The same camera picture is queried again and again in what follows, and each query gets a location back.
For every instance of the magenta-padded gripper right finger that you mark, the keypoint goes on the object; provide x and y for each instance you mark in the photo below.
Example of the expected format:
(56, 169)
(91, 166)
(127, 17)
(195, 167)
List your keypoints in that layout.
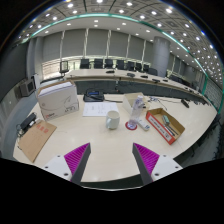
(165, 166)

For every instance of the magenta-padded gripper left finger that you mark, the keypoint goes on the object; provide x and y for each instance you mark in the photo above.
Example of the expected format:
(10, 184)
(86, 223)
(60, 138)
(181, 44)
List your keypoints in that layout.
(60, 166)

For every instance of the clear plastic water bottle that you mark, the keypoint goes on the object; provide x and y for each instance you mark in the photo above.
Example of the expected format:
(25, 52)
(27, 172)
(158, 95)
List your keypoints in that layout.
(136, 111)

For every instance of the brown paper envelope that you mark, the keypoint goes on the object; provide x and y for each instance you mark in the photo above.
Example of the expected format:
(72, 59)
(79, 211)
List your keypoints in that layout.
(35, 140)

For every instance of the black marker pen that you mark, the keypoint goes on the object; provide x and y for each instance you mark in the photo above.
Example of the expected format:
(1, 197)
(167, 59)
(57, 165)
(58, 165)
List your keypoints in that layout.
(171, 130)

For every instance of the brown cardboard box red label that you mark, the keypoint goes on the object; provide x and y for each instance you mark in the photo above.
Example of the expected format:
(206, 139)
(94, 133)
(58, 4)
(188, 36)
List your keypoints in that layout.
(158, 125)

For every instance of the green whiteboard eraser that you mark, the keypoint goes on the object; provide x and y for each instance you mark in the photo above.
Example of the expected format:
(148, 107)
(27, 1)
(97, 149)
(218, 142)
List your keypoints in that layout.
(165, 120)

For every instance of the flat round red coaster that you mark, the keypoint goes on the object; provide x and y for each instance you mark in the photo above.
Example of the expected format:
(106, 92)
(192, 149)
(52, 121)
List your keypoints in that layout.
(127, 126)

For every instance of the black electronic device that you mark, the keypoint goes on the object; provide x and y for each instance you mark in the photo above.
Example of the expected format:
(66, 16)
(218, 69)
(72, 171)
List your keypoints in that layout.
(28, 121)

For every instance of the white copy paper carton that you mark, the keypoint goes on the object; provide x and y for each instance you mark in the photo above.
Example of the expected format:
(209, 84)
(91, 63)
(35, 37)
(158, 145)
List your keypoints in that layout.
(56, 101)

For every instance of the black desktop microphone unit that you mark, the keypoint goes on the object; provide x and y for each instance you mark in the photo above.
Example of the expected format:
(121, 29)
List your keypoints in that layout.
(185, 102)

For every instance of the white printed paper sheet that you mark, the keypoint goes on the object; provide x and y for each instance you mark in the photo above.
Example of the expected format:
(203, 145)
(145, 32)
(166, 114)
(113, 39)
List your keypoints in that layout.
(100, 109)

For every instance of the white ceramic mug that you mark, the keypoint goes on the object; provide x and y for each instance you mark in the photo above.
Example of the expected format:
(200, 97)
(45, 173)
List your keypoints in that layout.
(112, 120)

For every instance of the white divided organizer box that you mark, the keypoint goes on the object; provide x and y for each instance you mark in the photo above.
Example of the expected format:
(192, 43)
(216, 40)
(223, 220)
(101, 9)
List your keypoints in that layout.
(128, 101)

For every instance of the black desk phone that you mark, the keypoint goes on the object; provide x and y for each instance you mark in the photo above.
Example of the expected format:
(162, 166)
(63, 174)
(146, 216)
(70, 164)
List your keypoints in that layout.
(93, 96)

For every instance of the grey box monitor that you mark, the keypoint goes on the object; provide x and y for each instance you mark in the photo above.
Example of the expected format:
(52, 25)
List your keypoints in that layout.
(26, 88)

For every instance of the black conference microphones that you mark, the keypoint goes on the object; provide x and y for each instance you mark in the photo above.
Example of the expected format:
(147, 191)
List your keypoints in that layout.
(130, 74)

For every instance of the long curved conference table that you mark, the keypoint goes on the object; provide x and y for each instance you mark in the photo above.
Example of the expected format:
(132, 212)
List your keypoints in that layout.
(100, 74)

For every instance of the black office chairs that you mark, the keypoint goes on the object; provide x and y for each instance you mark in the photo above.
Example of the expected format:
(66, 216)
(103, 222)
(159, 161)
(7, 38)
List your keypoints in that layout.
(99, 63)

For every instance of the round ceiling lights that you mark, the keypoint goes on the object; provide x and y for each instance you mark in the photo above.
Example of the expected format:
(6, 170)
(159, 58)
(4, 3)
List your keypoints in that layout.
(129, 4)

